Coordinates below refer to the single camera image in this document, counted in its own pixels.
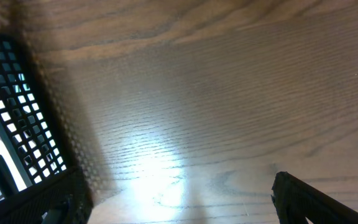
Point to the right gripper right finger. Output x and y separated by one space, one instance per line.
297 202

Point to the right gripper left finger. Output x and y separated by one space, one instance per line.
61 198

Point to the dark green plastic basket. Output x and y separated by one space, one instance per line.
27 128

